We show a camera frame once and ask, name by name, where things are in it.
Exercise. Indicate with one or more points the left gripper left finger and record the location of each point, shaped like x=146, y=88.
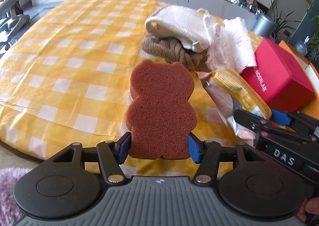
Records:
x=111, y=155

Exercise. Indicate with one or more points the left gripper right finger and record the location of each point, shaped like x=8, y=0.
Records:
x=207, y=155

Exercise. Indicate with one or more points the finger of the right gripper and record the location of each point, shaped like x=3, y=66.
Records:
x=258, y=124
x=297, y=121

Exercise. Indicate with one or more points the yellow packaged snack bag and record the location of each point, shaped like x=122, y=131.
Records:
x=229, y=91

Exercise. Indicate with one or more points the brown bear-shaped sponge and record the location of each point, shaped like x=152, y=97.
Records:
x=160, y=116

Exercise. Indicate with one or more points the brown knitted scarf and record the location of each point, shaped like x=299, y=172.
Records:
x=171, y=50

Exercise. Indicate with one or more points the white bath mitt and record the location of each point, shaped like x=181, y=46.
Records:
x=185, y=24

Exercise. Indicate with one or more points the person's right hand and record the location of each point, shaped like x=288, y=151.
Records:
x=309, y=206

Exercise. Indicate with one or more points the orange open cardboard box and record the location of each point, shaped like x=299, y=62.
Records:
x=311, y=108

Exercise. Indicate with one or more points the red cube box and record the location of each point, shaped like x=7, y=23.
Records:
x=278, y=78

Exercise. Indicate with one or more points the blue water jug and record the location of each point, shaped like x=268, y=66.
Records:
x=302, y=46

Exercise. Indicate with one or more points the hanging ivy plant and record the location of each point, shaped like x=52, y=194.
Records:
x=308, y=27

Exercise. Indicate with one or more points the yellow checkered tablecloth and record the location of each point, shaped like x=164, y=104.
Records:
x=67, y=79

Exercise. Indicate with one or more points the grey metal trash bin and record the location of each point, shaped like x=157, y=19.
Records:
x=264, y=25

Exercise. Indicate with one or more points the tall floor plant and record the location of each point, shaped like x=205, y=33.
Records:
x=281, y=21

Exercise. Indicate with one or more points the purple fluffy blanket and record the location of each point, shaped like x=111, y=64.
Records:
x=9, y=211

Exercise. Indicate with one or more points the pink grey office chair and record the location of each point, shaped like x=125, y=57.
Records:
x=12, y=20

